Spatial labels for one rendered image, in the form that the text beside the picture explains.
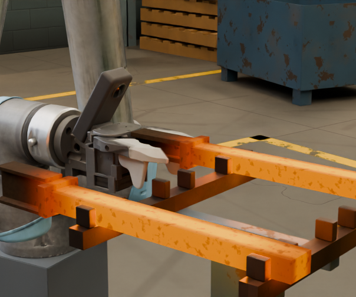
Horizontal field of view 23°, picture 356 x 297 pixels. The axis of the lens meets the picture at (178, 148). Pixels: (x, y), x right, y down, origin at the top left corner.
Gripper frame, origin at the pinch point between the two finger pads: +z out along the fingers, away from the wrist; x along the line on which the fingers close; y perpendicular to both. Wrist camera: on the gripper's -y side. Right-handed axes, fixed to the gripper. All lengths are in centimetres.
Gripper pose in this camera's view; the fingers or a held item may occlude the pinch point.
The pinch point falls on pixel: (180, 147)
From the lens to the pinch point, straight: 112.0
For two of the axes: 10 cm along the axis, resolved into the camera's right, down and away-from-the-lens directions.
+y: 0.0, 9.6, 2.6
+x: -6.1, 2.1, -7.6
